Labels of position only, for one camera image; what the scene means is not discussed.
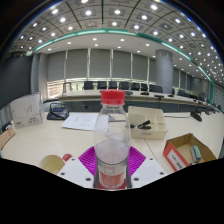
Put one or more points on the brown cardboard piece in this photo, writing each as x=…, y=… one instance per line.
x=6, y=137

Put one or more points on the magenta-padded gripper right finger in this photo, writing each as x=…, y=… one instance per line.
x=150, y=170

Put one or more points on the black desk conference unit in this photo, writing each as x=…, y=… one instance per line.
x=58, y=112

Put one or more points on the white paper sheets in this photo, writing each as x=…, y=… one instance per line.
x=81, y=121

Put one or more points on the black clip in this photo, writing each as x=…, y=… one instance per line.
x=144, y=125

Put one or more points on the black desk microphone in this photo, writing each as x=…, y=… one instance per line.
x=196, y=116

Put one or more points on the round ceiling spotlights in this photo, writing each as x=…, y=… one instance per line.
x=116, y=18

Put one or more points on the green ceiling light strip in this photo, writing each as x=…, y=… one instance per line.
x=100, y=32

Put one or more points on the white cardboard box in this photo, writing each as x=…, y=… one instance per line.
x=27, y=110

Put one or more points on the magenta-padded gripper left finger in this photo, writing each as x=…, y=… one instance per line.
x=74, y=171

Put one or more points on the clear red-capped drink bottle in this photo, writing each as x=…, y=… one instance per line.
x=112, y=150

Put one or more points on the row of black office chairs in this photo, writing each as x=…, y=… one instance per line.
x=124, y=85

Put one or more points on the beige compartment organizer box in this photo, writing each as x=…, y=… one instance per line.
x=148, y=131

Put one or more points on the open cardboard box red label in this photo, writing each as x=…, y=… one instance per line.
x=176, y=156

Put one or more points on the beige paper cup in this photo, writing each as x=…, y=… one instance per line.
x=51, y=164

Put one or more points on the long curved conference desk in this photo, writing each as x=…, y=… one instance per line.
x=83, y=96

